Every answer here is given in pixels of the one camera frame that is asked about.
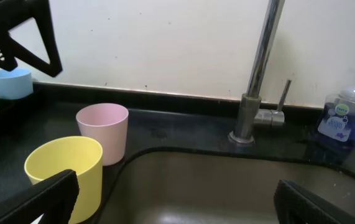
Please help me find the steel tap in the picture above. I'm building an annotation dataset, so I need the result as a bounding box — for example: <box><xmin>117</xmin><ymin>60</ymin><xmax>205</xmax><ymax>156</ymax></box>
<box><xmin>228</xmin><ymin>0</ymin><xmax>292</xmax><ymax>147</ymax></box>

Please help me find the steel sink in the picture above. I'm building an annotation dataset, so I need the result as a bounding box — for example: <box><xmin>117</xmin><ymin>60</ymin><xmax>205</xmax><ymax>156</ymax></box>
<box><xmin>98</xmin><ymin>146</ymin><xmax>355</xmax><ymax>224</ymax></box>

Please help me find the blue soap bottle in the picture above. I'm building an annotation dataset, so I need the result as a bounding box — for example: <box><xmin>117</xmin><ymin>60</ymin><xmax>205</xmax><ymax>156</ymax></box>
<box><xmin>313</xmin><ymin>86</ymin><xmax>355</xmax><ymax>150</ymax></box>

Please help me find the pink cup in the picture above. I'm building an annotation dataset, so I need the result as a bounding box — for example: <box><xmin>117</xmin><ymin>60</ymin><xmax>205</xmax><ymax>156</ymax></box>
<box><xmin>75</xmin><ymin>103</ymin><xmax>129</xmax><ymax>167</ymax></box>

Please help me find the yellow cup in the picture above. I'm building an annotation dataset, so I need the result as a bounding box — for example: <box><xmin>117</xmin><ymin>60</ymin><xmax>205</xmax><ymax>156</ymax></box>
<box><xmin>24</xmin><ymin>136</ymin><xmax>104</xmax><ymax>224</ymax></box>

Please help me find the blue cup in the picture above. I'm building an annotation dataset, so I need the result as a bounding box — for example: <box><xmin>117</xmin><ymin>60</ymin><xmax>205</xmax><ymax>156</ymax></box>
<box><xmin>0</xmin><ymin>67</ymin><xmax>34</xmax><ymax>100</ymax></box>

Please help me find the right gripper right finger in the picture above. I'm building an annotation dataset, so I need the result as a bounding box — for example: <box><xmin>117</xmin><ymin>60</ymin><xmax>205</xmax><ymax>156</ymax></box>
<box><xmin>273</xmin><ymin>179</ymin><xmax>355</xmax><ymax>224</ymax></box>

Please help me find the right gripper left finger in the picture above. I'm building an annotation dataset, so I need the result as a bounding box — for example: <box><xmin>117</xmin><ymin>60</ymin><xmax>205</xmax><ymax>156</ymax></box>
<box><xmin>0</xmin><ymin>169</ymin><xmax>80</xmax><ymax>224</ymax></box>

